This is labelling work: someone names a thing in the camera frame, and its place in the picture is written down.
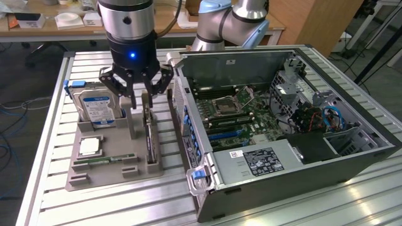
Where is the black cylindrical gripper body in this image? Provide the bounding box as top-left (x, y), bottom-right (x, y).
top-left (105, 32), bottom-right (161, 83)

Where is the graphics card with metal bracket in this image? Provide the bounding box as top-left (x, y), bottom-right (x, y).
top-left (140, 90), bottom-right (157, 164)

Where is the hard disk in blue caddy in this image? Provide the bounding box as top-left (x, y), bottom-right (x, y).
top-left (64, 80), bottom-right (126, 129)

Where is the plain white box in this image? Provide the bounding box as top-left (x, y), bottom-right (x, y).
top-left (82, 12), bottom-right (104, 27)

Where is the flat white box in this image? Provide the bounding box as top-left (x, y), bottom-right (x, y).
top-left (177, 10), bottom-right (201, 30)

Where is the CPU socket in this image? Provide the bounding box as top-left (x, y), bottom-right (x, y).
top-left (211, 97), bottom-right (241, 116)

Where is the white box with round dish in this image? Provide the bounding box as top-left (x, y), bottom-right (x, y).
top-left (53, 13), bottom-right (85, 30)

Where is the metal socket cover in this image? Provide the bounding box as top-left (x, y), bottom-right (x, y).
top-left (235, 87), bottom-right (256, 107)

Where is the black office chair base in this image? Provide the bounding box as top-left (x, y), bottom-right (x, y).
top-left (21, 41), bottom-right (68, 69)

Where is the wooden desk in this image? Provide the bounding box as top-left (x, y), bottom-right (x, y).
top-left (0, 0), bottom-right (287, 51)

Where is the black labelled RAM stick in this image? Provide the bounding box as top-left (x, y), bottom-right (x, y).
top-left (207, 115), bottom-right (252, 128)

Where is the silver CPU chip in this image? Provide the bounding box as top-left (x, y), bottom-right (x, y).
top-left (77, 138), bottom-right (101, 156)

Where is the blue expansion slot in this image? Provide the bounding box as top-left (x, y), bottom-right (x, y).
top-left (208, 130), bottom-right (245, 142)

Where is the green RAM stick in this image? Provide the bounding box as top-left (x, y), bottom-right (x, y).
top-left (73, 154), bottom-right (134, 166)

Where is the green Dell motherboard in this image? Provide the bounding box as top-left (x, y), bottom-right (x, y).
top-left (191, 79), bottom-right (285, 152)

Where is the white box with black lid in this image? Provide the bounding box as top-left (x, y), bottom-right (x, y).
top-left (14, 13), bottom-right (46, 29)

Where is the grey plastic parts rack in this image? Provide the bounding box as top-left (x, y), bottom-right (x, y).
top-left (64, 95), bottom-right (165, 191)

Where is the silver metal drive cage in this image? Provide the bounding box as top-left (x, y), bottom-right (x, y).
top-left (268, 70), bottom-right (317, 132)

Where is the grey power supply unit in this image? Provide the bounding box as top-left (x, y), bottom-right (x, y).
top-left (212, 140), bottom-right (304, 185)

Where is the wooden cabinet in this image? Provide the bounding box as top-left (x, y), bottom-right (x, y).
top-left (268, 0), bottom-right (366, 57)

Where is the black plastic shroud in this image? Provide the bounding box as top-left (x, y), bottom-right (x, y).
top-left (287, 131), bottom-right (340, 165)

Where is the open black PC case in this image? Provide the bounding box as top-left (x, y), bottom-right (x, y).
top-left (165, 44), bottom-right (396, 223)

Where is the grey disk bay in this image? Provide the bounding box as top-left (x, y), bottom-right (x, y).
top-left (323, 127), bottom-right (378, 157)

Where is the black slanted stand pole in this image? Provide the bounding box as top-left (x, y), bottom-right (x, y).
top-left (353, 9), bottom-right (402, 84)

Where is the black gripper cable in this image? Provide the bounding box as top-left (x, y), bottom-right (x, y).
top-left (154, 0), bottom-right (184, 38)

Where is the blue floor cable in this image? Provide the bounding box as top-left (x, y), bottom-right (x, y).
top-left (0, 103), bottom-right (33, 201)

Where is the red black twisted wire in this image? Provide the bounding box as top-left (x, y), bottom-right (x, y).
top-left (308, 110), bottom-right (321, 132)

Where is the blue flat wire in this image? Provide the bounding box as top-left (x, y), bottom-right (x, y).
top-left (323, 105), bottom-right (347, 132)

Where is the white table frame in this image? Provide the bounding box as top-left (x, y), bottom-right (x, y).
top-left (344, 0), bottom-right (392, 49)

